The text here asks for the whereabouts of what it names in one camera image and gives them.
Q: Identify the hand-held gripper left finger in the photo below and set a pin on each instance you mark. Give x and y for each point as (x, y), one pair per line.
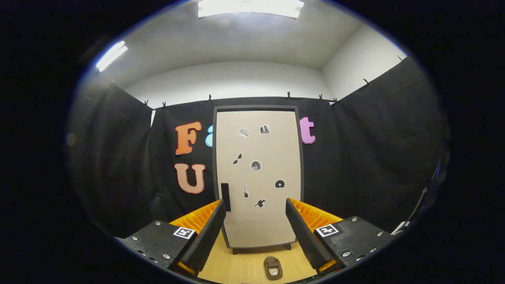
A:
(205, 240)

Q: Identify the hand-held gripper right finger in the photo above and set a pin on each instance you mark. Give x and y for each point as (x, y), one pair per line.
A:
(305, 240)

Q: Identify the brown fuzzy shoe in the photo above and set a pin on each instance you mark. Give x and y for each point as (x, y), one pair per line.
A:
(273, 262)

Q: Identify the grey shoe cabinet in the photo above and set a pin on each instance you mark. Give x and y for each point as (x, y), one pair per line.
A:
(256, 107)

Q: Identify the white green paper sheet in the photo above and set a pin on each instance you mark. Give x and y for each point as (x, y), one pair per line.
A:
(399, 228)

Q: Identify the black backdrop cloth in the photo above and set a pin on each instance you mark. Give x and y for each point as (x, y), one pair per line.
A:
(355, 157)

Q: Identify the narrow ceiling light strip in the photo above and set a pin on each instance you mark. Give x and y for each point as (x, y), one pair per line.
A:
(111, 55)

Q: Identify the wide ceiling light panel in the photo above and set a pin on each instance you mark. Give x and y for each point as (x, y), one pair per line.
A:
(248, 8)

